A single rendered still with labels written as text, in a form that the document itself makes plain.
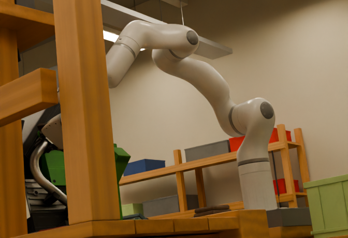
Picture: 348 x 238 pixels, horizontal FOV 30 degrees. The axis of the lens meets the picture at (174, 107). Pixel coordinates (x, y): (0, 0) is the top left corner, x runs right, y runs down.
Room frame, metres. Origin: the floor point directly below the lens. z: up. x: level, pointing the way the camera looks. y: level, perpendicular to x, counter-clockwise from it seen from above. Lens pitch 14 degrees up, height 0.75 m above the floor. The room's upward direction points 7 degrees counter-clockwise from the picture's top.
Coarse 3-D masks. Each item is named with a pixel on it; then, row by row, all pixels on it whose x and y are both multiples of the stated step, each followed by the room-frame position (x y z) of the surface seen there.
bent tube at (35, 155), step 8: (40, 144) 2.16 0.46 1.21; (48, 144) 2.18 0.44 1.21; (40, 152) 2.14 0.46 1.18; (32, 160) 2.11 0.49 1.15; (32, 168) 2.11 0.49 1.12; (40, 176) 2.11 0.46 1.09; (40, 184) 2.12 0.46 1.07; (48, 184) 2.12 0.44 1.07; (56, 192) 2.14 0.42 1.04; (64, 200) 2.16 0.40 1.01
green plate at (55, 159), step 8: (56, 152) 2.24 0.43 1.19; (48, 160) 2.20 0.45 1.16; (56, 160) 2.23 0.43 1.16; (48, 168) 2.19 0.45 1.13; (56, 168) 2.22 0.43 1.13; (64, 168) 2.24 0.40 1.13; (48, 176) 2.19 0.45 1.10; (56, 176) 2.20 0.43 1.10; (64, 176) 2.23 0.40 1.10; (56, 184) 2.19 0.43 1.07; (64, 184) 2.22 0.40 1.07
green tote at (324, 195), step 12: (324, 180) 1.92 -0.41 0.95; (336, 180) 1.89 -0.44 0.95; (312, 192) 1.95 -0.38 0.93; (324, 192) 1.93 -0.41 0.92; (336, 192) 1.90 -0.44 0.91; (312, 204) 1.96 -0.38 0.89; (324, 204) 1.93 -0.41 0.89; (336, 204) 1.90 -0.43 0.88; (312, 216) 1.96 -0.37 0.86; (324, 216) 1.93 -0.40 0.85; (336, 216) 1.91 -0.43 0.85; (324, 228) 1.93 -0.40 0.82; (336, 228) 1.91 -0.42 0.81
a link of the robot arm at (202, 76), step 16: (160, 64) 2.27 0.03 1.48; (176, 64) 2.26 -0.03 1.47; (192, 64) 2.27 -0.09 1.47; (208, 64) 2.28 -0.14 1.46; (192, 80) 2.27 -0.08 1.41; (208, 80) 2.27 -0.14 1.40; (224, 80) 2.31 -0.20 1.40; (208, 96) 2.31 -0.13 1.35; (224, 96) 2.32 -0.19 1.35; (224, 112) 2.39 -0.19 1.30; (224, 128) 2.43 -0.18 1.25
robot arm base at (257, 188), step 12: (240, 168) 2.39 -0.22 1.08; (252, 168) 2.36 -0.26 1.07; (264, 168) 2.36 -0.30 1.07; (240, 180) 2.41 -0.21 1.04; (252, 180) 2.36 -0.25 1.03; (264, 180) 2.36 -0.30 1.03; (252, 192) 2.36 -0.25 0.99; (264, 192) 2.36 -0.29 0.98; (252, 204) 2.37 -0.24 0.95; (264, 204) 2.36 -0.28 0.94; (276, 204) 2.39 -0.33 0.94
